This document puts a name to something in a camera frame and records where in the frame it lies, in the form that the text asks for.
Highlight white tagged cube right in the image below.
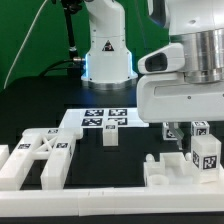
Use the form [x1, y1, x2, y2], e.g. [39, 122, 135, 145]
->
[191, 121, 210, 136]

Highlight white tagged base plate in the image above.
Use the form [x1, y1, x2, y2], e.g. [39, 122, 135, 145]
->
[59, 107, 149, 129]

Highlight white cable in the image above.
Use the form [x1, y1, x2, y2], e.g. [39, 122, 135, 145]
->
[3, 0, 50, 90]

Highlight white U-shaped obstacle fence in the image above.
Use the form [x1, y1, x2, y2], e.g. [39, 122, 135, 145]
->
[0, 169, 224, 217]

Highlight black camera stand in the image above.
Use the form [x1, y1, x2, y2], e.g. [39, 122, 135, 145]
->
[60, 0, 83, 77]

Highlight white tagged cube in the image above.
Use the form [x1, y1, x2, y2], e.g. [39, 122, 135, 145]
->
[191, 121, 210, 136]
[162, 122, 176, 140]

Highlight white tagged cube left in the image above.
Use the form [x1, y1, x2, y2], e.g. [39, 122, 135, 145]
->
[162, 122, 176, 140]

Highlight white chair back frame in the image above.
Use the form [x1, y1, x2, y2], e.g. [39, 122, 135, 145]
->
[0, 128, 83, 191]

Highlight white chair seat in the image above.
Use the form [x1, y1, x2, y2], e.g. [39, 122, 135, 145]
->
[143, 152, 224, 187]

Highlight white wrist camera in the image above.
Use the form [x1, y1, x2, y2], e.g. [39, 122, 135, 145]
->
[138, 43, 185, 74]

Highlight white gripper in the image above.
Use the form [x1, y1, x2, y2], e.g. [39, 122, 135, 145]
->
[137, 73, 224, 150]

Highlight black cables at base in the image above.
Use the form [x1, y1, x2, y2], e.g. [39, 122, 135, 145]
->
[39, 57, 87, 78]

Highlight white part at left edge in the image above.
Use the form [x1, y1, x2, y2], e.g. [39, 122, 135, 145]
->
[0, 145, 9, 169]

